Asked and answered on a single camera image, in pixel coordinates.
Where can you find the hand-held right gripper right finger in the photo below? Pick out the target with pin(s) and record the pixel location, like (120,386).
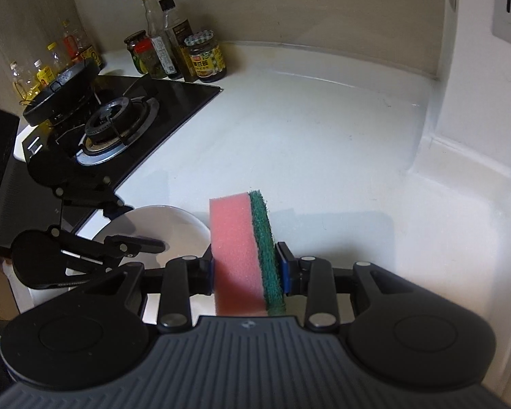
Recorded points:
(283,270)

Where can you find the dark lid green label jar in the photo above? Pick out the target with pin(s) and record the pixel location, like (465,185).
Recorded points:
(132,42)

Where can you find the small yellow cap bottle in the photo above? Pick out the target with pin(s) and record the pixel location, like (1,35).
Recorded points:
(54,57)

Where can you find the red lid jar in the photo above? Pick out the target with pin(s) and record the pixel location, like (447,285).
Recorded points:
(147,57)

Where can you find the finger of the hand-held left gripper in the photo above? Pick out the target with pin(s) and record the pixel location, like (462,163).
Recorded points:
(123,247)
(93,194)

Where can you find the yellow cap clear bottle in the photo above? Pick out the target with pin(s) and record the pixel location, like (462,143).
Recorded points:
(155,42)

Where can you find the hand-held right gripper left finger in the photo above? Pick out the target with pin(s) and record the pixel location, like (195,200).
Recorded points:
(200,277)

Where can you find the black frying pan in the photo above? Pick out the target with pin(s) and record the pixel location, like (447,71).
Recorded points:
(64,89)

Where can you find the gas burner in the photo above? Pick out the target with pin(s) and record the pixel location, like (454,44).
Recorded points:
(115,128)

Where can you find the red label bottle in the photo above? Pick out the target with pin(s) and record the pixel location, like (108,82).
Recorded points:
(71,42)

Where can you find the black cap oil bottle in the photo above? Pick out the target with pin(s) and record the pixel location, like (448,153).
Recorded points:
(179,38)

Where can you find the pink and green sponge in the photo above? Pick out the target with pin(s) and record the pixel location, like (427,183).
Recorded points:
(234,255)

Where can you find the white stove knob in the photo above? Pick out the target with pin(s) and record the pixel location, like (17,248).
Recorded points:
(30,141)
(33,149)

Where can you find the black glass cooktop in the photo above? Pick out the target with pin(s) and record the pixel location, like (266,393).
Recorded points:
(174,98)

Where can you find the white patterned bowl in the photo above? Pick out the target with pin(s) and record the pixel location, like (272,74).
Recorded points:
(174,230)

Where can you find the checkered lid sauce jar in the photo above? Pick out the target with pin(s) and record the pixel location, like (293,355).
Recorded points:
(206,59)

